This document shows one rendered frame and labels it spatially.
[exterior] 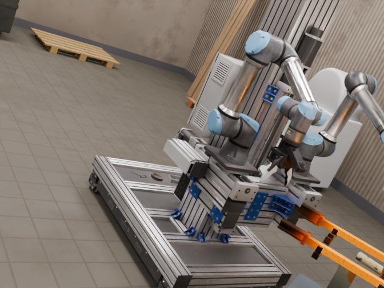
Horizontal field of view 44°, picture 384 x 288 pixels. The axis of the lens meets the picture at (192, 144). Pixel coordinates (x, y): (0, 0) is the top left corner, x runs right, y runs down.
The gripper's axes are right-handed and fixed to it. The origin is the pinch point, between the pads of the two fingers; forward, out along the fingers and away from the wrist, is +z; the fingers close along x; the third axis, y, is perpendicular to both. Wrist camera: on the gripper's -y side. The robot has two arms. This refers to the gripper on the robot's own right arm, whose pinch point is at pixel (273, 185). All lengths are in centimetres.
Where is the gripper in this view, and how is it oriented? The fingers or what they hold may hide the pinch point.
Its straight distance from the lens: 197.6
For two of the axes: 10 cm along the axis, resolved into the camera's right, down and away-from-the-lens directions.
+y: -4.8, -4.6, 7.5
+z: -3.8, 8.8, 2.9
